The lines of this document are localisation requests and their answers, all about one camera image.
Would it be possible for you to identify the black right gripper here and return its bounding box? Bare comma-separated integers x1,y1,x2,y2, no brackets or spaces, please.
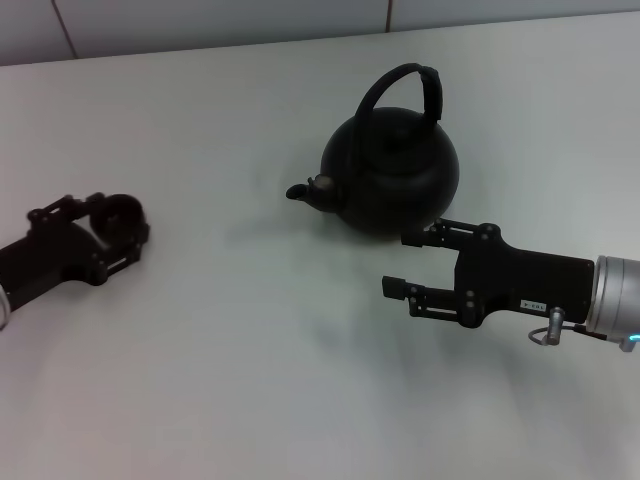
381,218,598,330

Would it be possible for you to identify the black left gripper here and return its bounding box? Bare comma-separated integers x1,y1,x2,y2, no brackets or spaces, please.
0,192,151,315

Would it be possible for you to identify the small black teacup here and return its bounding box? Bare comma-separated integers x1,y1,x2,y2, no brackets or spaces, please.
92,193,150,249

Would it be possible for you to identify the black round teapot with handle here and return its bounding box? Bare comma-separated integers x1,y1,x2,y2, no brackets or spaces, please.
285,63,461,245

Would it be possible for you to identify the grey cable with metal plug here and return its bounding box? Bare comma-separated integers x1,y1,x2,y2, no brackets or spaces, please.
528,307,592,348

